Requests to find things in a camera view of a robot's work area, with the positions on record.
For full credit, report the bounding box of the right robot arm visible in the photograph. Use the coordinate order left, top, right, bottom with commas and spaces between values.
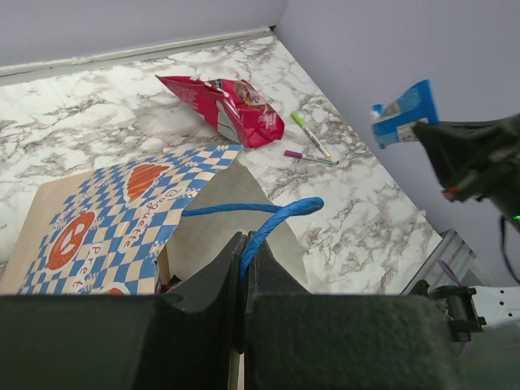
411, 115, 519, 343

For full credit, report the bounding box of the red crisps bag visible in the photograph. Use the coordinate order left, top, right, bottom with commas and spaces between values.
157, 76, 285, 150

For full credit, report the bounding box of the green cap marker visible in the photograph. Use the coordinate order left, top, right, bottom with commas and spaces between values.
291, 112, 332, 159

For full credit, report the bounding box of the pink cap marker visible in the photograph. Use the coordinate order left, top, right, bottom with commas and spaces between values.
284, 150, 339, 166

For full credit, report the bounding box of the aluminium rail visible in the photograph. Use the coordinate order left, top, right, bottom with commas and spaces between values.
401, 229, 491, 295

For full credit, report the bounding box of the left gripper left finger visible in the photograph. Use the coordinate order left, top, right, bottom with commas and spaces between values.
162, 232, 247, 389

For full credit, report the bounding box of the blue checkered paper bag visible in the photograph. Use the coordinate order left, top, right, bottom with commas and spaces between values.
0, 144, 308, 296

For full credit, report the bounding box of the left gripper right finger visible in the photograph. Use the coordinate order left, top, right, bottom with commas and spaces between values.
243, 241, 309, 389

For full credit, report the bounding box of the blue m&m's packet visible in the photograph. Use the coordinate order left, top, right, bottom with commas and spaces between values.
370, 80, 440, 149

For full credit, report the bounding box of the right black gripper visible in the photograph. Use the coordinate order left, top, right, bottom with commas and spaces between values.
413, 115, 519, 229

